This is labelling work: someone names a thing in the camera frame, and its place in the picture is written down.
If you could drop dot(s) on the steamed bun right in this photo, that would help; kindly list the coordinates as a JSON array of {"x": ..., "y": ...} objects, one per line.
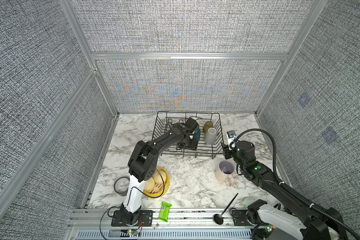
[{"x": 160, "y": 177}]

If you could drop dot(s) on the dark green mug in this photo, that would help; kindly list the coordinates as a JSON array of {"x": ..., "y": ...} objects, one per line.
[{"x": 197, "y": 135}]

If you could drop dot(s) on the small circuit board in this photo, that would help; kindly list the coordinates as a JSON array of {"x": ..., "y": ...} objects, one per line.
[{"x": 266, "y": 232}]

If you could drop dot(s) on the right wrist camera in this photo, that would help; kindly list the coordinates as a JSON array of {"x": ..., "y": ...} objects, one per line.
[{"x": 231, "y": 136}]

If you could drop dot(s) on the grey mug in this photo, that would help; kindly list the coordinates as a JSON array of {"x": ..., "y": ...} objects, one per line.
[{"x": 210, "y": 136}]

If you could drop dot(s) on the pink iridescent mug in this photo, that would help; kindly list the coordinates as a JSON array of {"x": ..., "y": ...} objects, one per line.
[{"x": 224, "y": 173}]

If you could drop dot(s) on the aluminium front rail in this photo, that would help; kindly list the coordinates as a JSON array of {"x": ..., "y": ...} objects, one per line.
[{"x": 183, "y": 224}]

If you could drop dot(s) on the steamed bun left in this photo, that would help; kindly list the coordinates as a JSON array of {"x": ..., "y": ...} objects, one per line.
[{"x": 150, "y": 185}]

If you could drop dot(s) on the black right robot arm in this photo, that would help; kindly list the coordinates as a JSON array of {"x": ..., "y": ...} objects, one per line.
[{"x": 308, "y": 221}]

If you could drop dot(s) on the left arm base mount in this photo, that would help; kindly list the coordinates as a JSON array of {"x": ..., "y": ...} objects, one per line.
[{"x": 123, "y": 218}]

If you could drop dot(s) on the steamed bun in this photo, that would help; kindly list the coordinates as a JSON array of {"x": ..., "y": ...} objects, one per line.
[
  {"x": 160, "y": 177},
  {"x": 150, "y": 185}
]

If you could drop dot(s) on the black ladle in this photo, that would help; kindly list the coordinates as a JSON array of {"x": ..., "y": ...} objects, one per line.
[{"x": 225, "y": 210}]

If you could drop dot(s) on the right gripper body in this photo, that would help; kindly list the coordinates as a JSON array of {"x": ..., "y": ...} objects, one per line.
[{"x": 228, "y": 153}]

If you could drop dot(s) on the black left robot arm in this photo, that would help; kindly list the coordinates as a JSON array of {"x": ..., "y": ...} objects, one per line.
[{"x": 143, "y": 164}]

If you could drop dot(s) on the grey tape roll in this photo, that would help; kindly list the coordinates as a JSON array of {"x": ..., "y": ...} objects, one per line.
[{"x": 121, "y": 186}]

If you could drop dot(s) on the green snack packet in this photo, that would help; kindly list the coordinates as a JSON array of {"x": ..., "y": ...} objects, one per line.
[{"x": 164, "y": 212}]

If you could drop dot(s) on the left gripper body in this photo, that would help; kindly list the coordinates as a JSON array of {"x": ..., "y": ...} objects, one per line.
[{"x": 190, "y": 143}]

